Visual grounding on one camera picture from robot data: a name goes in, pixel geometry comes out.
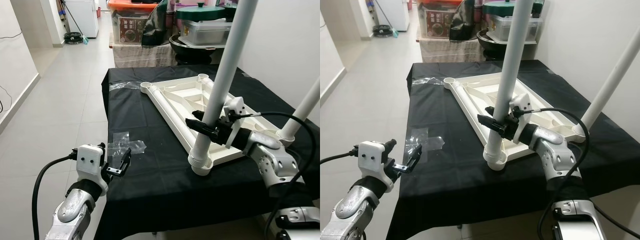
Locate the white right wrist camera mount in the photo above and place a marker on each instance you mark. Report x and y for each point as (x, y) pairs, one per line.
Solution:
(235, 106)
(520, 102)

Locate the dark green round lid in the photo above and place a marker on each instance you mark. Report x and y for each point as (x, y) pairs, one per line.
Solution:
(200, 13)
(500, 9)

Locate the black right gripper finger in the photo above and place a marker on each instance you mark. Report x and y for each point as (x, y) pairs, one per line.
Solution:
(198, 115)
(490, 123)
(490, 111)
(200, 126)

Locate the clear plastic storage bin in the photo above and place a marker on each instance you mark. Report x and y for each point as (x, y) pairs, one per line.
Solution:
(500, 30)
(205, 32)

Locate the broom with teal head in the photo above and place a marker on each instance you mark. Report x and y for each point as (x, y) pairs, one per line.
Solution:
(86, 41)
(396, 34)

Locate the storage box with orange lid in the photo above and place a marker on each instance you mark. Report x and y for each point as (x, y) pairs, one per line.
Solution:
(435, 22)
(127, 27)

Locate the black round floor device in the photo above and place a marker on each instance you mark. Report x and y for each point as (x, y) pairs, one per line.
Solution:
(73, 37)
(383, 31)

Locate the black round wok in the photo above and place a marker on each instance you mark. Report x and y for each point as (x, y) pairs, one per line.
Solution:
(187, 52)
(492, 49)

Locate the white plastic children table top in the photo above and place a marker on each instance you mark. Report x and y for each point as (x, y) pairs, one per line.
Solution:
(190, 100)
(480, 92)

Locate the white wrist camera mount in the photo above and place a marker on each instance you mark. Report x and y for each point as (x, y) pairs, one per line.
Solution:
(90, 160)
(520, 102)
(235, 106)
(372, 157)

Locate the black tablecloth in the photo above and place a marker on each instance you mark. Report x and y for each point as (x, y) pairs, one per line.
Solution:
(440, 200)
(150, 200)

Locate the black plastic bag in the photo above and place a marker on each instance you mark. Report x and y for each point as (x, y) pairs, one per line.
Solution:
(155, 32)
(462, 27)

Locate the beige patterned table cloth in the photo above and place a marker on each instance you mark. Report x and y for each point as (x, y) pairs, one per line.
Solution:
(140, 56)
(447, 51)

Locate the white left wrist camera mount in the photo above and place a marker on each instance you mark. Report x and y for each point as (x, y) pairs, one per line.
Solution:
(90, 160)
(372, 157)

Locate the clear crossed tape patch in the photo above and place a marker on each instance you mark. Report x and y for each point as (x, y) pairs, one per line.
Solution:
(125, 145)
(425, 142)

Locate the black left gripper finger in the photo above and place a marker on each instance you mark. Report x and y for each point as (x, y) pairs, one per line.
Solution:
(102, 146)
(126, 160)
(390, 144)
(414, 159)

